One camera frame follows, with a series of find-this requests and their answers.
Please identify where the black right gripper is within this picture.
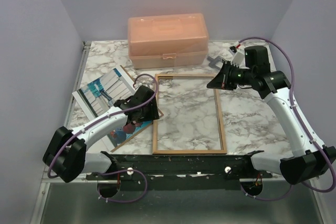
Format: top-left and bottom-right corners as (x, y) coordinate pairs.
(207, 60), (255, 91)

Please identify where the clear acrylic frame pane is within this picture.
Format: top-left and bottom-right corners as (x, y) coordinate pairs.
(157, 41), (237, 151)

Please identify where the photo print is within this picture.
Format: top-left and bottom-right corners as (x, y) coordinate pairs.
(73, 66), (153, 152)

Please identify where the blue wooden picture frame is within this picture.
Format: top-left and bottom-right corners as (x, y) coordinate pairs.
(152, 73), (227, 155)

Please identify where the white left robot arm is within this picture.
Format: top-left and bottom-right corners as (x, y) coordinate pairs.
(43, 86), (159, 183)

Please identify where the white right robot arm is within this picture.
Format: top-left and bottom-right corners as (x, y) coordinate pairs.
(207, 60), (335, 185)

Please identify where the orange translucent plastic storage box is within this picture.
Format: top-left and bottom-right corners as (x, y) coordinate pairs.
(128, 13), (209, 69)

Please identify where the black metal crank handle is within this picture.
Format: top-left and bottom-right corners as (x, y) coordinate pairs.
(207, 56), (223, 70)

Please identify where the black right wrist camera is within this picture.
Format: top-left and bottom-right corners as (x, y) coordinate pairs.
(244, 45), (270, 72)

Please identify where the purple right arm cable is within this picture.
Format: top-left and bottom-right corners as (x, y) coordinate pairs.
(237, 36), (336, 201)

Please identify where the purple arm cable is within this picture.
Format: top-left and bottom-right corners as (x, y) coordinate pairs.
(237, 36), (336, 201)
(47, 74), (160, 204)

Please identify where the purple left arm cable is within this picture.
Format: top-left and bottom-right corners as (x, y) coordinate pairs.
(47, 74), (160, 204)

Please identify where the aluminium extrusion table frame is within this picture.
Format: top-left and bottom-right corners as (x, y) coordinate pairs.
(28, 41), (91, 224)

